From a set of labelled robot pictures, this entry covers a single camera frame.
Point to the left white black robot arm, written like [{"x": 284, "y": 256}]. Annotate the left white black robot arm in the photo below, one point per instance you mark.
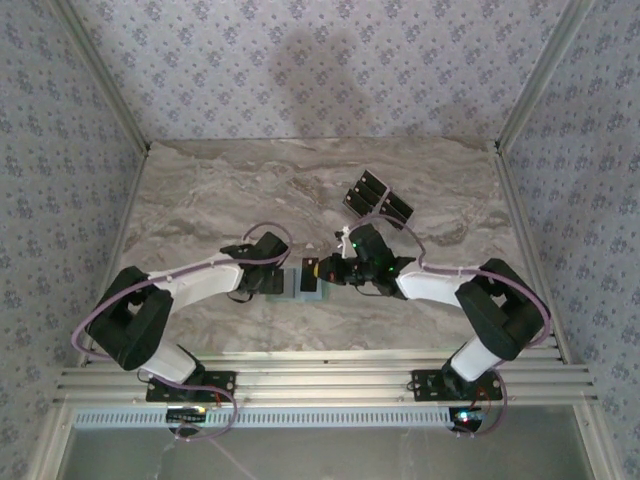
[{"x": 200, "y": 280}]

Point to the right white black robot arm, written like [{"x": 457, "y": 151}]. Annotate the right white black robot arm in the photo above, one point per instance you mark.
[{"x": 430, "y": 285}]

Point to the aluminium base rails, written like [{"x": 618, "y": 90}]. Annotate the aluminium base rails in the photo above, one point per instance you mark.
[{"x": 325, "y": 375}]

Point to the left controller circuit board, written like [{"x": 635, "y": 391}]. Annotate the left controller circuit board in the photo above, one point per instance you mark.
[{"x": 187, "y": 414}]

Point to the controller circuit board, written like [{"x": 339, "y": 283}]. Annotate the controller circuit board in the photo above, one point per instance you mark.
[
  {"x": 467, "y": 417},
  {"x": 187, "y": 414}
]

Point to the right controller circuit board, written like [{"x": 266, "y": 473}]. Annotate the right controller circuit board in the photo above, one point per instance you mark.
[{"x": 467, "y": 417}]

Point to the grey metal panel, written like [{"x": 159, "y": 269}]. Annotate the grey metal panel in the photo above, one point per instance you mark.
[{"x": 350, "y": 455}]

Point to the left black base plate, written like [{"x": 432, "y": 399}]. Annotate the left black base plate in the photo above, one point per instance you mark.
[{"x": 220, "y": 380}]

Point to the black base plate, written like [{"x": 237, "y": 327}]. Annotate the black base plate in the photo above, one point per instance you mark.
[
  {"x": 425, "y": 385},
  {"x": 220, "y": 380}
]

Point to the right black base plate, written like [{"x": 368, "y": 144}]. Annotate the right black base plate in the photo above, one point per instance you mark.
[{"x": 425, "y": 385}]

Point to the aluminium side rail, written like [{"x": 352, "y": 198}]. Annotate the aluminium side rail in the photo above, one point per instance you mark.
[
  {"x": 132, "y": 200},
  {"x": 530, "y": 250}
]

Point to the aluminium frame post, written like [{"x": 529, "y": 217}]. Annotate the aluminium frame post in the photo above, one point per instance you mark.
[{"x": 539, "y": 75}]

